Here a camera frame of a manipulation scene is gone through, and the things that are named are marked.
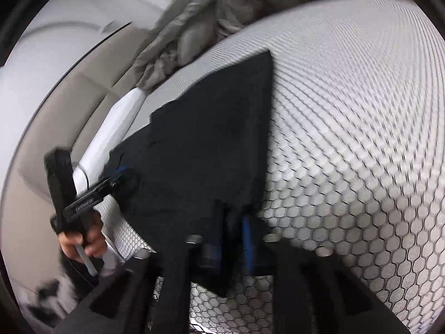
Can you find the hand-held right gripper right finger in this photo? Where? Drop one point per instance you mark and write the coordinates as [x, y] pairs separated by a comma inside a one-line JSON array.
[[247, 247]]

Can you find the black and white cloth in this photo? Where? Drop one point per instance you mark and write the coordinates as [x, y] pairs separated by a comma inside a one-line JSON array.
[[48, 301]]

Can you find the black pants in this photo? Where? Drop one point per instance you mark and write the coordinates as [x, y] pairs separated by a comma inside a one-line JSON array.
[[208, 128]]

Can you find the grey blanket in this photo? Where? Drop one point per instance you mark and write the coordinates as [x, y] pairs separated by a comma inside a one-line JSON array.
[[194, 24]]

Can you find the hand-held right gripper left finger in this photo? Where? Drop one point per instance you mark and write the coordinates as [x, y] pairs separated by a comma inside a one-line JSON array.
[[167, 285]]

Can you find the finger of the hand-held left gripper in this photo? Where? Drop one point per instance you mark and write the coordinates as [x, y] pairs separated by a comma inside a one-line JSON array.
[[121, 182]]

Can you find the person's left hand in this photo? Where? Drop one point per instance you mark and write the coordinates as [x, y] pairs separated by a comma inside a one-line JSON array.
[[92, 240]]

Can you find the white honeycomb-patterned bed mattress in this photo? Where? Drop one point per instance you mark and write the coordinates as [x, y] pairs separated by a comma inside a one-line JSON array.
[[347, 111]]

